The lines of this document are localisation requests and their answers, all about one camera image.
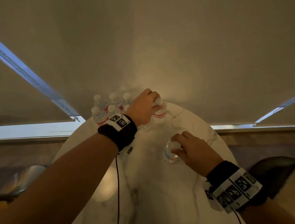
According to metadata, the person's right hand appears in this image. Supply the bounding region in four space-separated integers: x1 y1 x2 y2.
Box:
170 131 224 178

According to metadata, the person's left hand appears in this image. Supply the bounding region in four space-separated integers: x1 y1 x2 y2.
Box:
124 88 163 127

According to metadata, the red label water bottle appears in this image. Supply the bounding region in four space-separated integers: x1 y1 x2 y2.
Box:
152 97 167 124
162 140 182 164

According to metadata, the cluster of water bottles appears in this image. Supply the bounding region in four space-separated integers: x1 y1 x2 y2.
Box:
91 92 134 127

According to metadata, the person's right forearm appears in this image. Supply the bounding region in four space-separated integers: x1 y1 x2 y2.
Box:
237 198 295 224

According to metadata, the person's left forearm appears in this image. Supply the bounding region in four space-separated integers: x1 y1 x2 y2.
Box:
0 133 119 224

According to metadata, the black left wristband with markers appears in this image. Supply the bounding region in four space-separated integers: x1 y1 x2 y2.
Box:
97 112 138 152

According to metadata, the black wristband with markers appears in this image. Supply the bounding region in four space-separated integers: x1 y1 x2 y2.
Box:
202 160 263 214
97 112 138 152

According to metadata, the black right wristband with markers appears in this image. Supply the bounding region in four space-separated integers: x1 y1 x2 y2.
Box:
202 160 263 214

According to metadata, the white marble table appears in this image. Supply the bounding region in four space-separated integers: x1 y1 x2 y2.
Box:
52 101 245 224

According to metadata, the beige roller blind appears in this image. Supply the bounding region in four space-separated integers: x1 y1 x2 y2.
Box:
0 59 77 126
0 0 295 126
252 101 295 127

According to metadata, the black round stool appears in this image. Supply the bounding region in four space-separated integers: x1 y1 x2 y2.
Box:
248 156 295 207

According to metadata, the grey chair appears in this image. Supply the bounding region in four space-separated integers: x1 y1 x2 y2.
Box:
0 165 46 201

